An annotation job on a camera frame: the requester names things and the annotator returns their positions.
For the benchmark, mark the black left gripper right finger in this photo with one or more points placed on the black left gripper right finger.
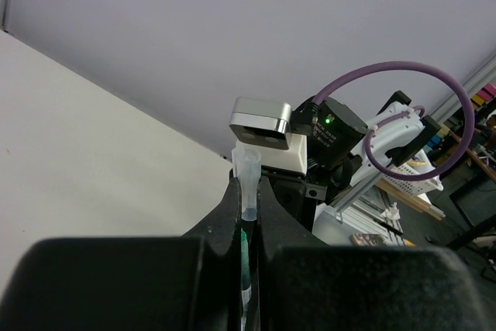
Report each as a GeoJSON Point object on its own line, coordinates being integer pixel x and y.
{"type": "Point", "coordinates": [306, 284]}

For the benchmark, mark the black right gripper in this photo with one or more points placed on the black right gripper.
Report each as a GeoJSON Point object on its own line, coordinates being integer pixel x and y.
{"type": "Point", "coordinates": [300, 195]}

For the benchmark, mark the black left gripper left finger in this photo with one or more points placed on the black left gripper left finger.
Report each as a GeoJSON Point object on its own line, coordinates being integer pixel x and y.
{"type": "Point", "coordinates": [188, 282]}

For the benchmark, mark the green pen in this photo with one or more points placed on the green pen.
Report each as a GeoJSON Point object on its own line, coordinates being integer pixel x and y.
{"type": "Point", "coordinates": [249, 277]}

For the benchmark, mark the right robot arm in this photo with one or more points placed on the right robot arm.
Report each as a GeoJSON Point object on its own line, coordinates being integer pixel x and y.
{"type": "Point", "coordinates": [335, 157]}

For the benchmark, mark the smartphone with patterned case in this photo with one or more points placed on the smartphone with patterned case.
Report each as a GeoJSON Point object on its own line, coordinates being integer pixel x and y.
{"type": "Point", "coordinates": [374, 240]}

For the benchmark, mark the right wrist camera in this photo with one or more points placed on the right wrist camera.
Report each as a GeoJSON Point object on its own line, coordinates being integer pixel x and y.
{"type": "Point", "coordinates": [264, 126]}

